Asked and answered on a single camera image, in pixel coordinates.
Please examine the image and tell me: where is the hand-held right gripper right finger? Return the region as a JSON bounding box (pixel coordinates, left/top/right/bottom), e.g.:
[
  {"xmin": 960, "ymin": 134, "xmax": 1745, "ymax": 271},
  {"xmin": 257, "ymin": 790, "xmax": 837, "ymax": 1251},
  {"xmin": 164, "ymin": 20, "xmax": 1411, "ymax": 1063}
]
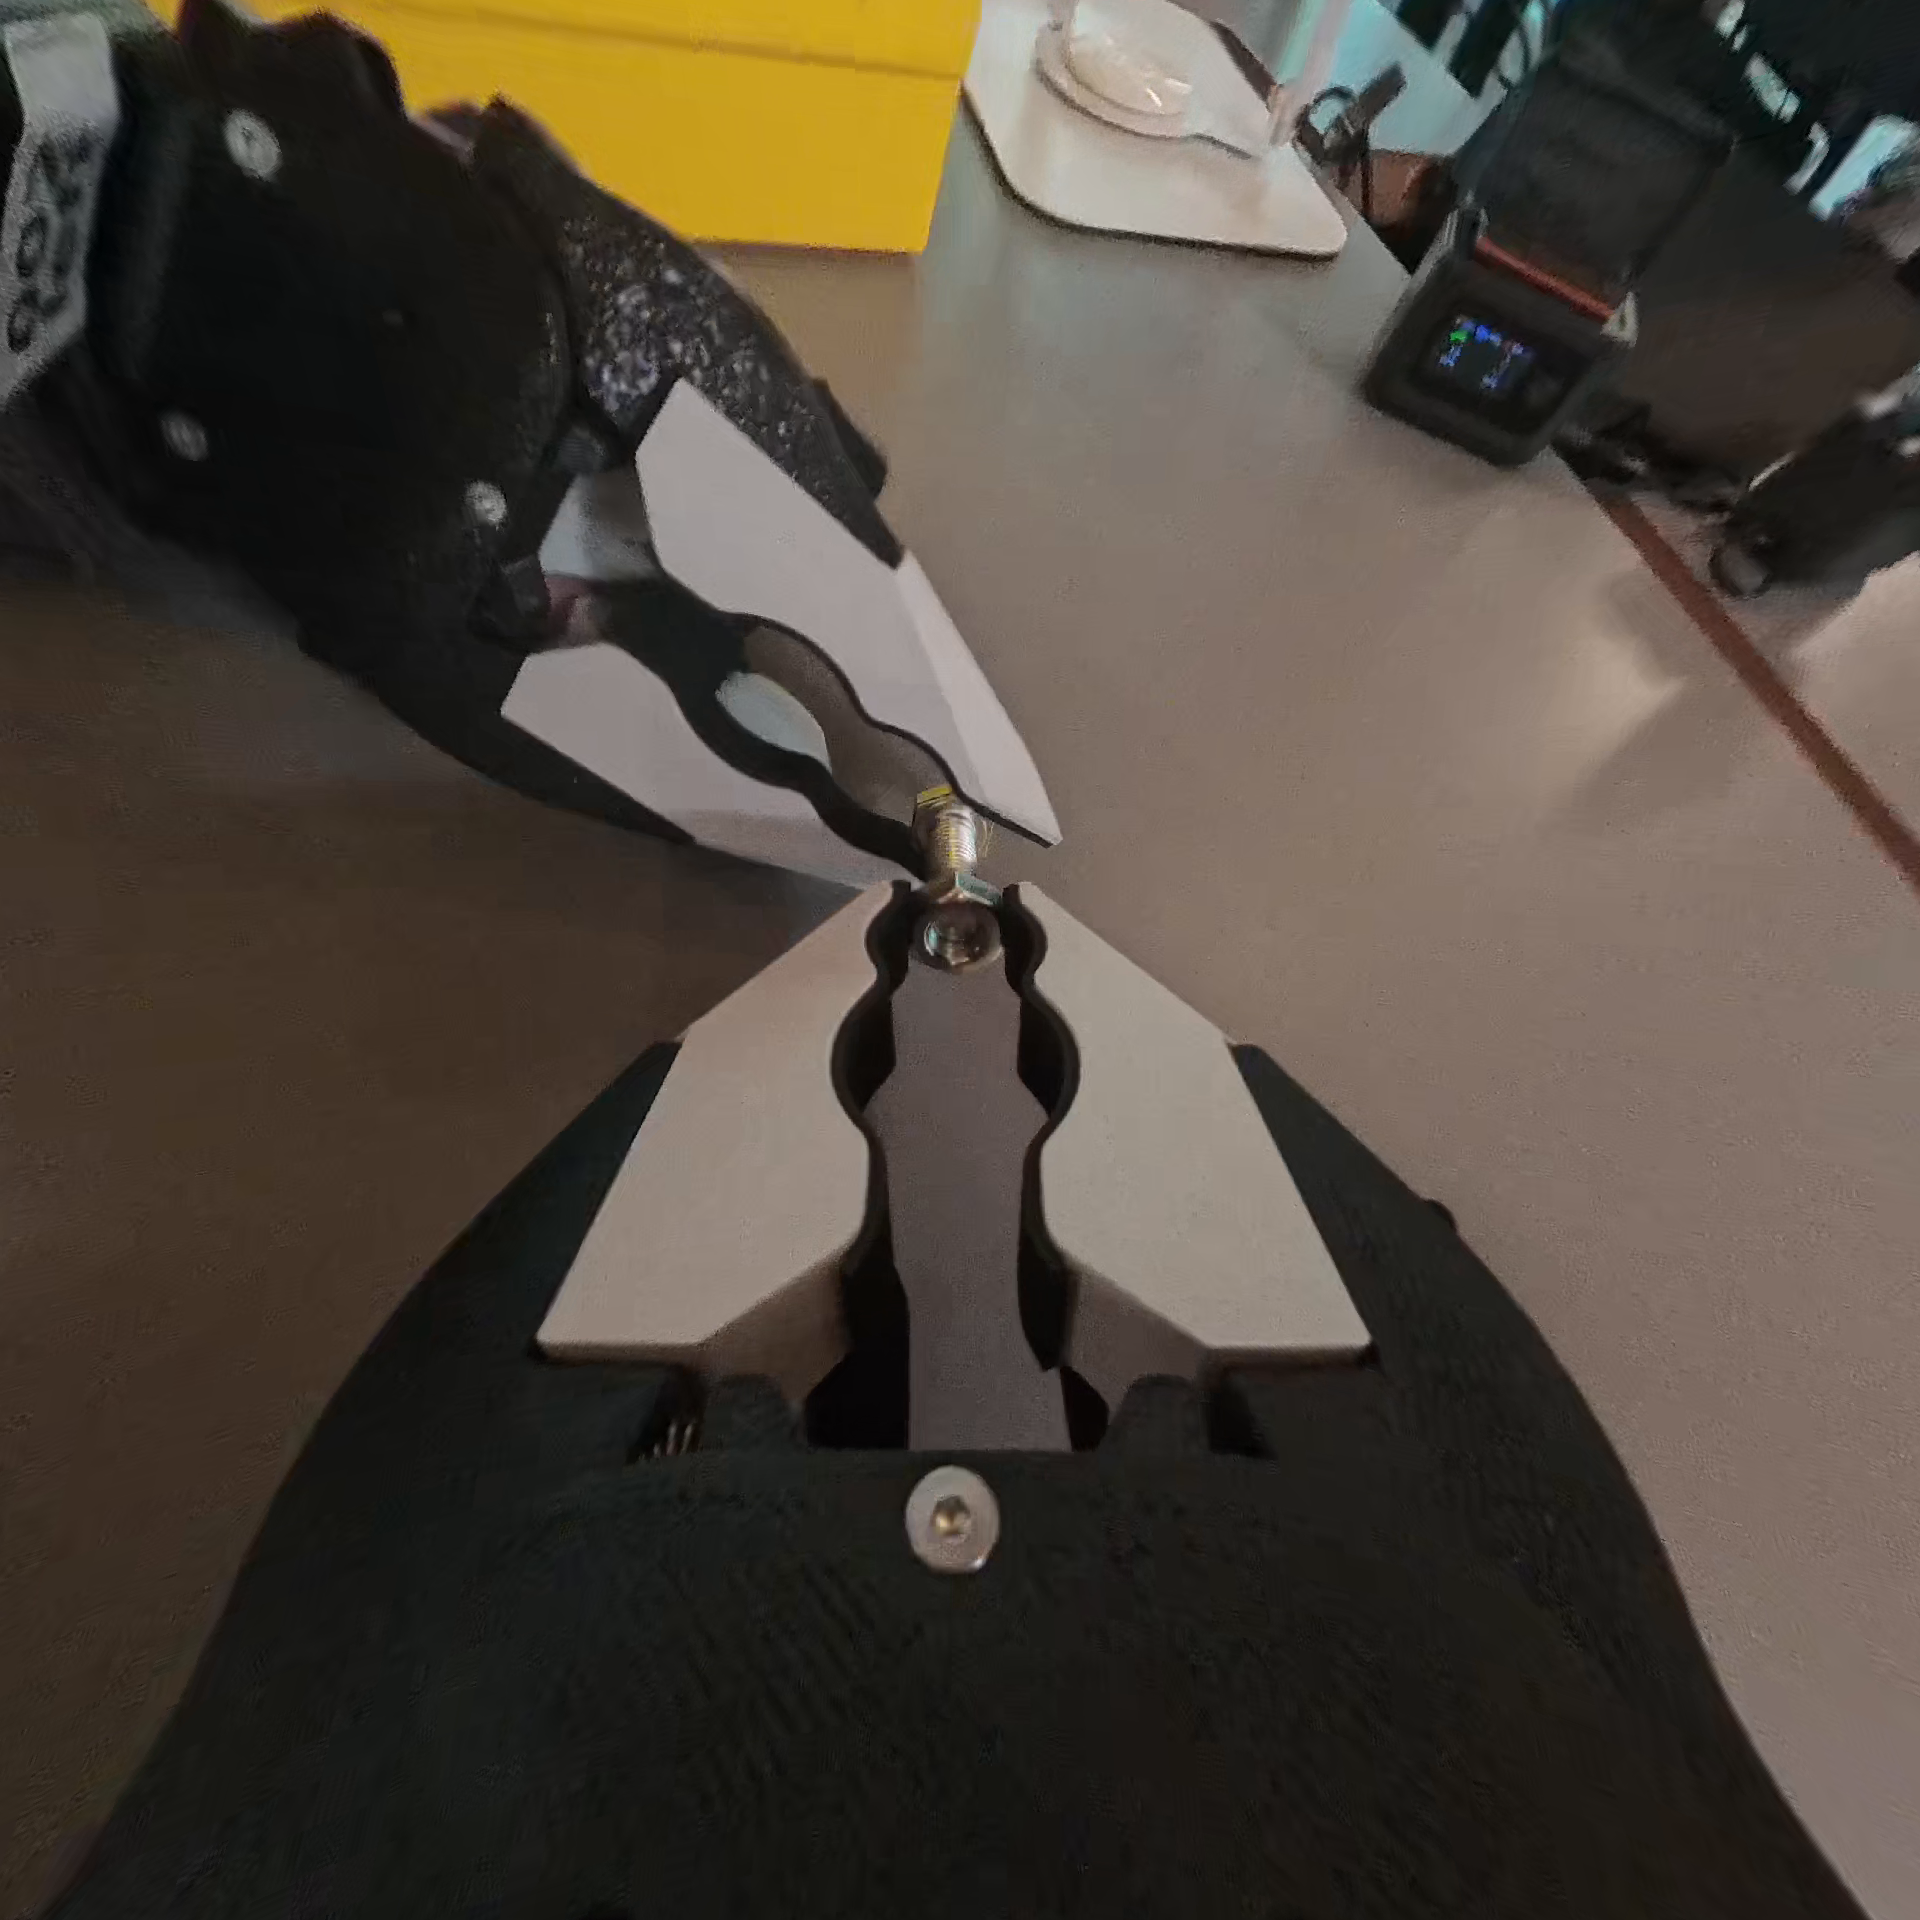
[{"xmin": 1000, "ymin": 884, "xmax": 1375, "ymax": 1393}]

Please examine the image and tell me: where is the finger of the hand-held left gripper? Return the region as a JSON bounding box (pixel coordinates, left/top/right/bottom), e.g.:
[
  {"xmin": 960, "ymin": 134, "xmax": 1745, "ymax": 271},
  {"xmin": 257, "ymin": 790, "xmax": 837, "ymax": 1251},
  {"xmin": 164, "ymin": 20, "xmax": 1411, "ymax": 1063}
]
[
  {"xmin": 501, "ymin": 587, "xmax": 924, "ymax": 891},
  {"xmin": 537, "ymin": 381, "xmax": 1062, "ymax": 850}
]

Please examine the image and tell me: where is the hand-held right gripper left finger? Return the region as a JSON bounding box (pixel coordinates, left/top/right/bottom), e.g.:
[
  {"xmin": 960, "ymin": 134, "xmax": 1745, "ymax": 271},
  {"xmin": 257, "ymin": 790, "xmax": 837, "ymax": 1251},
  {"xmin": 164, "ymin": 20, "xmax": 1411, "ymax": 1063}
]
[{"xmin": 534, "ymin": 880, "xmax": 920, "ymax": 1401}]

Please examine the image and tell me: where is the steel hex bolt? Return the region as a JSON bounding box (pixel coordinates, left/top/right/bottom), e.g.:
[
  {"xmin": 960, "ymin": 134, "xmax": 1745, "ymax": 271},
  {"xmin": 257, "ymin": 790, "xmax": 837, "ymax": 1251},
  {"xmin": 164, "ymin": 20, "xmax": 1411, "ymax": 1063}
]
[{"xmin": 905, "ymin": 787, "xmax": 987, "ymax": 904}]

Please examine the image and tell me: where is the steel hex nut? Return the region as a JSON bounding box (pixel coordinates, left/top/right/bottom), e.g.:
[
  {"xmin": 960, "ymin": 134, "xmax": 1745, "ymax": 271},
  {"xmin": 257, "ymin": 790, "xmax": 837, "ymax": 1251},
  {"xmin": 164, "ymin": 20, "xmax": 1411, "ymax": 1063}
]
[{"xmin": 910, "ymin": 880, "xmax": 1007, "ymax": 978}]

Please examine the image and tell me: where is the yellow plastic bin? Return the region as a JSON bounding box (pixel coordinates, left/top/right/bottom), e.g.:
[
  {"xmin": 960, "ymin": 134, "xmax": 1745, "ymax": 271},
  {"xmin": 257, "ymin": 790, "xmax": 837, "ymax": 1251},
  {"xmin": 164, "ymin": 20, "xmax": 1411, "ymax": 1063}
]
[{"xmin": 148, "ymin": 0, "xmax": 984, "ymax": 257}]

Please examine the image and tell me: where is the white plastic blister tray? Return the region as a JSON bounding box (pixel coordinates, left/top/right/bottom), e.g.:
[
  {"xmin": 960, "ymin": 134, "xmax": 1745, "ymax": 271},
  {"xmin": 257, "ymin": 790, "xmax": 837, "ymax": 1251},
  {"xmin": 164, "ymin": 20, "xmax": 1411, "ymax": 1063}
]
[{"xmin": 960, "ymin": 0, "xmax": 1352, "ymax": 261}]

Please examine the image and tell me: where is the black power station with screen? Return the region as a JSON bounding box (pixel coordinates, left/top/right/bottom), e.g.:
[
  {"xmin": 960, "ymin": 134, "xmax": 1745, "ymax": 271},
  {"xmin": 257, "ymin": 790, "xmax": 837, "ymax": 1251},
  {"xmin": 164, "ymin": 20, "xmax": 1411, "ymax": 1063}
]
[{"xmin": 1361, "ymin": 204, "xmax": 1647, "ymax": 471}]

